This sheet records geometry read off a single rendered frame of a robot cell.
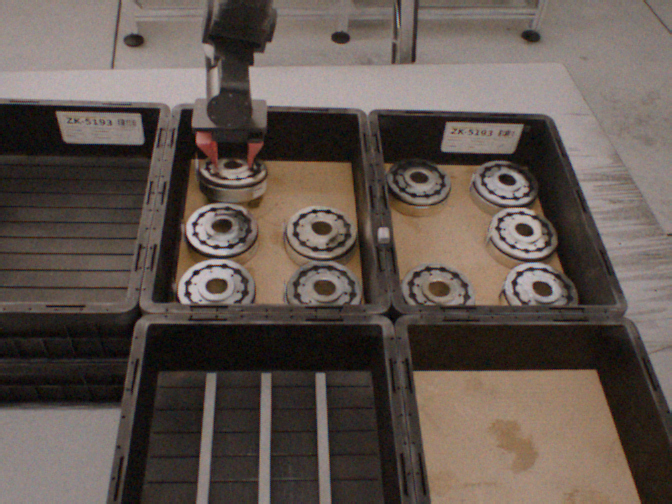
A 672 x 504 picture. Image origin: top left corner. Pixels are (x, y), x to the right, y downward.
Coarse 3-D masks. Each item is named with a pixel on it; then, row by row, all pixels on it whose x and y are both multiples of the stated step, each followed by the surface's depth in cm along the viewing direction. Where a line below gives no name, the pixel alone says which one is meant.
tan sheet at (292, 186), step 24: (192, 168) 114; (288, 168) 116; (312, 168) 116; (336, 168) 117; (192, 192) 111; (288, 192) 112; (312, 192) 113; (336, 192) 113; (264, 216) 108; (288, 216) 109; (264, 240) 105; (192, 264) 101; (264, 264) 102; (288, 264) 102; (360, 264) 103; (264, 288) 99
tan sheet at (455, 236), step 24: (456, 168) 119; (528, 168) 120; (456, 192) 115; (408, 216) 111; (432, 216) 111; (456, 216) 111; (480, 216) 112; (408, 240) 107; (432, 240) 108; (456, 240) 108; (480, 240) 108; (408, 264) 104; (456, 264) 105; (480, 264) 105; (552, 264) 106; (480, 288) 102
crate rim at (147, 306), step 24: (360, 120) 110; (168, 144) 103; (360, 144) 107; (168, 168) 99; (168, 192) 96; (384, 264) 90; (144, 288) 85; (384, 288) 88; (144, 312) 83; (168, 312) 83; (192, 312) 83; (216, 312) 83; (240, 312) 84; (264, 312) 84; (288, 312) 84; (312, 312) 85; (336, 312) 85; (360, 312) 85; (384, 312) 86
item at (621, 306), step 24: (504, 120) 113; (528, 120) 114; (552, 120) 113; (384, 168) 103; (576, 192) 103; (384, 216) 96; (600, 240) 96; (600, 264) 94; (408, 312) 86; (432, 312) 86; (456, 312) 86; (480, 312) 86; (504, 312) 87; (528, 312) 87; (552, 312) 87; (576, 312) 88; (600, 312) 88; (624, 312) 88
